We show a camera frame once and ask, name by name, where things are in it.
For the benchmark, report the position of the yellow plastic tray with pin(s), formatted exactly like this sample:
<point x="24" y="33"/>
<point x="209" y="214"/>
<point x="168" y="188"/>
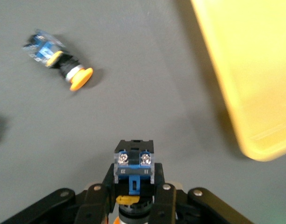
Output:
<point x="255" y="70"/>

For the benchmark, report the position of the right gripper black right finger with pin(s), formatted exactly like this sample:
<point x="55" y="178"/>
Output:
<point x="166" y="205"/>

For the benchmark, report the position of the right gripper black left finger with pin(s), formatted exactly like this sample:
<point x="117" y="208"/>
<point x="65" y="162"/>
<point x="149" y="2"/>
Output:
<point x="91" y="205"/>

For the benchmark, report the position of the yellow mushroom push button switch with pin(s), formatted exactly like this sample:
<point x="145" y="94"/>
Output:
<point x="133" y="163"/>
<point x="63" y="65"/>

